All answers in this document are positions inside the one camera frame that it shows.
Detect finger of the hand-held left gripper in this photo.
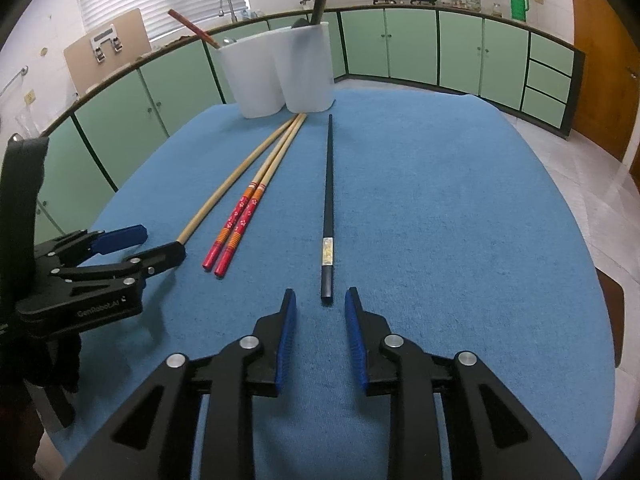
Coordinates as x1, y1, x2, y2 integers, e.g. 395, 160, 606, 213
52, 241, 187, 286
35, 225, 148, 261

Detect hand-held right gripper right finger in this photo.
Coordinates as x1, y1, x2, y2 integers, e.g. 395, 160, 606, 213
344, 287, 583, 480

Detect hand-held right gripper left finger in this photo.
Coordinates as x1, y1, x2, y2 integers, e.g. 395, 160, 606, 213
60, 288, 298, 480

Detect plain bamboo chopstick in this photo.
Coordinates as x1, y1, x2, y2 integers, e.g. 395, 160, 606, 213
177, 117, 295, 247

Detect red-ended bamboo chopstick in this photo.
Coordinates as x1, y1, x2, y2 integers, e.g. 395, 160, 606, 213
214, 114, 307, 277
202, 114, 302, 268
167, 8, 221, 51

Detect white double utensil holder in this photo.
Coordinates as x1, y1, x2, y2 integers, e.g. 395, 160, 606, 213
216, 21, 336, 119

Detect blue table mat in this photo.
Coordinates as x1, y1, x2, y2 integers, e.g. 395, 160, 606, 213
47, 89, 617, 480

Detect brown board with dispenser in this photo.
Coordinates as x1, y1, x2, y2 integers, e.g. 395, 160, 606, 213
63, 8, 151, 96

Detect green lower kitchen cabinets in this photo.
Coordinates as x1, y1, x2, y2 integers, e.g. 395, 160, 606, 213
30, 7, 586, 236

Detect dark kitchen countertop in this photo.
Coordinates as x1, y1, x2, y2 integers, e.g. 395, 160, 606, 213
37, 2, 586, 136

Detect group of glass jars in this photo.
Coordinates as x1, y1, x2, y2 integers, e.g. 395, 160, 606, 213
440, 0, 502, 16

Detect wooden door with knob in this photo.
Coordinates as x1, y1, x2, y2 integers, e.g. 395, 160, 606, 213
567, 0, 640, 161

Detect metal towel rail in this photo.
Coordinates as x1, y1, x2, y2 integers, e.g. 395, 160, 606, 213
0, 66, 28, 96

